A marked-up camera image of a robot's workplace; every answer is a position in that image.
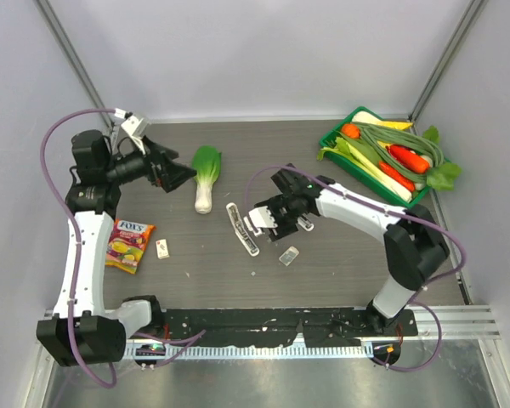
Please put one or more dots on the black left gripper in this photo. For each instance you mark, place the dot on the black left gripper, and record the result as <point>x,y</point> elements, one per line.
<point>171,175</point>

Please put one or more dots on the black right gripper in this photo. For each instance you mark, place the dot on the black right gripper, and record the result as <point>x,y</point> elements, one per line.
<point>282,229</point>

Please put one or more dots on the staples tray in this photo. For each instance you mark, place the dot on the staples tray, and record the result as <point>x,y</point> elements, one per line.
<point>289,255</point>

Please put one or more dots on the white stapler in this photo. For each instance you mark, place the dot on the white stapler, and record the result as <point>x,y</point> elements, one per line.
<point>240,230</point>

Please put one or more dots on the staples box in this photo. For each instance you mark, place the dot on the staples box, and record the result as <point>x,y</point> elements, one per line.
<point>162,250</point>

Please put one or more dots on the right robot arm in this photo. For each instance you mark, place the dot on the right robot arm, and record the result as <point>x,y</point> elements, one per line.
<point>414,245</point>

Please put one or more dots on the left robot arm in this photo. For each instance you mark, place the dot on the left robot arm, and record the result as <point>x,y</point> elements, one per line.
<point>80,324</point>

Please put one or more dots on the green bok choy toy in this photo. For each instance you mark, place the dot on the green bok choy toy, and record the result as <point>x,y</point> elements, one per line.
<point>207,163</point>

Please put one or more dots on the pale green leek toy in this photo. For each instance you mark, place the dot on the pale green leek toy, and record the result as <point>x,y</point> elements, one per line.
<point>366,160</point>

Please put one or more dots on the colourful snack packet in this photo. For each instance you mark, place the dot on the colourful snack packet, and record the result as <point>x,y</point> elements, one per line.
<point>127,244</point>

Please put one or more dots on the orange pumpkin toy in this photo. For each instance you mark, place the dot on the orange pumpkin toy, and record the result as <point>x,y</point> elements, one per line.
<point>350,130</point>

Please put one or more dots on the red chili pepper toy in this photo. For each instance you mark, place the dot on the red chili pepper toy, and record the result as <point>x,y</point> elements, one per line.
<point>395,175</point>

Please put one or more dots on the green long beans bundle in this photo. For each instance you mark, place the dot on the green long beans bundle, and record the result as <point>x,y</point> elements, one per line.
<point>380,138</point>

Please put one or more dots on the white radish toy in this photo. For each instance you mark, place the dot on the white radish toy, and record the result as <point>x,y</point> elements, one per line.
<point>366,117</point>

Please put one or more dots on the green plastic tray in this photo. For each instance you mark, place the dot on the green plastic tray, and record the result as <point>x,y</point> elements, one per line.
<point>329,140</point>

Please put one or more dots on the orange carrot toy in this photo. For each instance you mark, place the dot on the orange carrot toy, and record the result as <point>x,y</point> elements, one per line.
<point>408,159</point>

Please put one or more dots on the yellow corn toy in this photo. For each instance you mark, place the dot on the yellow corn toy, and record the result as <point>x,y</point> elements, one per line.
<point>401,126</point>

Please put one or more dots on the green lettuce leaf toy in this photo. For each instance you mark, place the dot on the green lettuce leaf toy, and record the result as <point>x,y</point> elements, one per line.
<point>442,173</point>

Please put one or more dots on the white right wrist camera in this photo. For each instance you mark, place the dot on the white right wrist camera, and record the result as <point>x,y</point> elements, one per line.
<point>260,219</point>

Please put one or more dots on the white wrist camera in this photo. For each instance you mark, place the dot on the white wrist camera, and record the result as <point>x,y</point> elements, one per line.
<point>260,219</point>
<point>134,126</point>

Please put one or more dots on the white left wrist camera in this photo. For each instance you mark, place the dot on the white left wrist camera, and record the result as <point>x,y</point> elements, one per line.
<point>134,126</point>

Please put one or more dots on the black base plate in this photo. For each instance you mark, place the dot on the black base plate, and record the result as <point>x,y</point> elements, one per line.
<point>271,328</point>

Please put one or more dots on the perforated cable duct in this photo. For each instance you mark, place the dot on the perforated cable duct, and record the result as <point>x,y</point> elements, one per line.
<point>297,351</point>

